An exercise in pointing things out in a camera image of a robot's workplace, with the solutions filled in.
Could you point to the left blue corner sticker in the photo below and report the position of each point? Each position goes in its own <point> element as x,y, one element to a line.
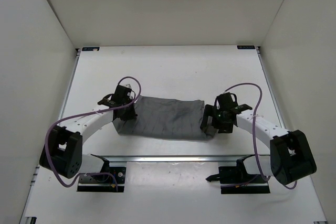
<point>90,48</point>

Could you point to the blue corner sticker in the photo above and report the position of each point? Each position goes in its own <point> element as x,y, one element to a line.
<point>245,47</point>
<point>90,48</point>

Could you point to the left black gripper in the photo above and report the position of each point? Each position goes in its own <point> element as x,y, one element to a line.
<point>130,116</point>

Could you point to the grey skirt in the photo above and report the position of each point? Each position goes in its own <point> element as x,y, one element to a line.
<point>167,119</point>

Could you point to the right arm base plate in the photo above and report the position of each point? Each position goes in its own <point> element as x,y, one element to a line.
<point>234,181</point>

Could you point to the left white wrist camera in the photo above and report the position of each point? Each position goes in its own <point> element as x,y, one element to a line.
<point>128,86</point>

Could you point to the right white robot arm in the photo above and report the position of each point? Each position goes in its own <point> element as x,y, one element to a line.
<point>290,157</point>

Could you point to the right blue corner sticker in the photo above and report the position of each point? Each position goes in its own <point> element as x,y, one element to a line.
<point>245,47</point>

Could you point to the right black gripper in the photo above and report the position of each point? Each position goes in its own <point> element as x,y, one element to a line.
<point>210,110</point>

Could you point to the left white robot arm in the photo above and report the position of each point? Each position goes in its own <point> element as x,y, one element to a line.
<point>65,142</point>

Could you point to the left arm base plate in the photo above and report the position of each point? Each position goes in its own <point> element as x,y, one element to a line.
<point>105,183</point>

